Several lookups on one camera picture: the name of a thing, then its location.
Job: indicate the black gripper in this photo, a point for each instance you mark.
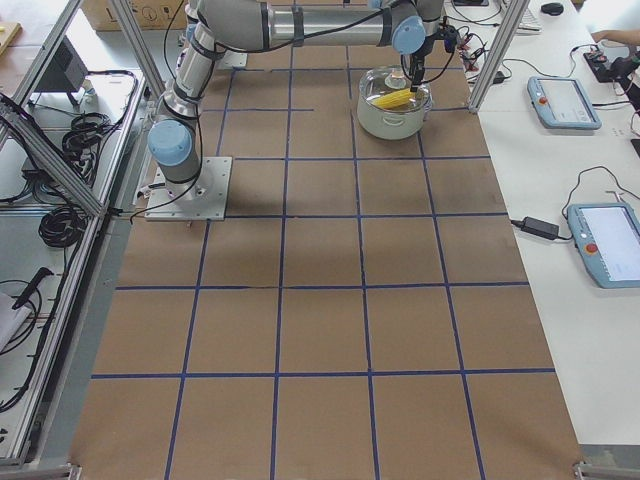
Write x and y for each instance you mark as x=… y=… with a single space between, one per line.
x=417 y=64

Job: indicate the yellow corn cob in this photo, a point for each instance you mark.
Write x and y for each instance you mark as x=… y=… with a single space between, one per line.
x=395 y=99

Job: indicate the glass pot lid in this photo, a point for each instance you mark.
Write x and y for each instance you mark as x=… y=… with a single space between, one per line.
x=382 y=80

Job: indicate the pale green cooking pot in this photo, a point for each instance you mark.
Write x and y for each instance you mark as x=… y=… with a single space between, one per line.
x=389 y=125

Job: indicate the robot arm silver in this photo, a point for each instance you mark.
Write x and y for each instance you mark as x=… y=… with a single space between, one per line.
x=410 y=27

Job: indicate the person hand at desk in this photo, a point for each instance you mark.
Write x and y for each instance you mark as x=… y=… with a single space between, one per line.
x=620 y=36

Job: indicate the teach pendant far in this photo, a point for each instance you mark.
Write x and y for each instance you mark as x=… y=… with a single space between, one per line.
x=562 y=103

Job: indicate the teach pendant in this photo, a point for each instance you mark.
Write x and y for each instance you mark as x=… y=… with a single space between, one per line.
x=562 y=103
x=606 y=236

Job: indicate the black computer mouse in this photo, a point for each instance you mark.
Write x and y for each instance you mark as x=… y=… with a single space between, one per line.
x=552 y=8

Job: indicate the black power adapter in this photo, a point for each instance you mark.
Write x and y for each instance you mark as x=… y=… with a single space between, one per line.
x=540 y=228

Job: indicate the brown paper table mat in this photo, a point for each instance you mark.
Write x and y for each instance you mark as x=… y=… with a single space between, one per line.
x=361 y=313

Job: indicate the teach pendant near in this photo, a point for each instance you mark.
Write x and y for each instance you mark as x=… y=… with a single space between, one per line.
x=606 y=236

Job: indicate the cardboard box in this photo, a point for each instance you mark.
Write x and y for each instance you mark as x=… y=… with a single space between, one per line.
x=150 y=14

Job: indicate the aluminium frame post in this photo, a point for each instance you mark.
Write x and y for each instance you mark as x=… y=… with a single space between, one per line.
x=497 y=51

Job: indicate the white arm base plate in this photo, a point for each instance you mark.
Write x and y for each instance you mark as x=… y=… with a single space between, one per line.
x=206 y=200

